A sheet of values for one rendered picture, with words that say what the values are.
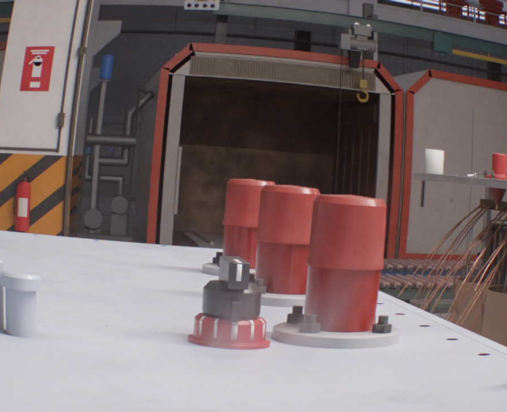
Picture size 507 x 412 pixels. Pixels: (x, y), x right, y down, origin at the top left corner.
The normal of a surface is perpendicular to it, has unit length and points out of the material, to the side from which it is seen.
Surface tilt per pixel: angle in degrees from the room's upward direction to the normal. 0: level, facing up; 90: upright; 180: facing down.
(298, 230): 89
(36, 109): 90
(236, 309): 90
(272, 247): 91
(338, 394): 0
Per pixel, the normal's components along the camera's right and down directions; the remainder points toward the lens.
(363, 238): 0.37, 0.04
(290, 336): -0.72, -0.03
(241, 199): -0.39, -0.02
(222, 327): -0.18, -0.01
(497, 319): -0.87, -0.04
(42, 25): 0.13, 0.04
